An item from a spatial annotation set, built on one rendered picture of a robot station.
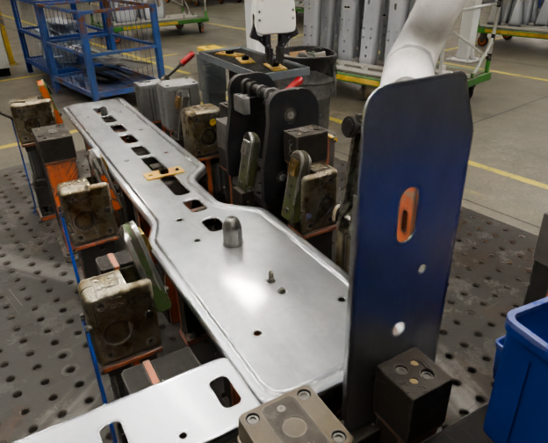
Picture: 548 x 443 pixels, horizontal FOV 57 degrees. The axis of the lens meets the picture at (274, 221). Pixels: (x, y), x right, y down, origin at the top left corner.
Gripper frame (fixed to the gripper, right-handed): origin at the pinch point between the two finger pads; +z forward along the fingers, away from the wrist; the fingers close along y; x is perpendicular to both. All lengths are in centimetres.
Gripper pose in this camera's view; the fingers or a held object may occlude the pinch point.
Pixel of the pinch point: (274, 54)
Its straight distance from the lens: 130.9
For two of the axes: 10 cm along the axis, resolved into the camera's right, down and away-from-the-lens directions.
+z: 0.2, 8.8, 4.8
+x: 3.2, 4.4, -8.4
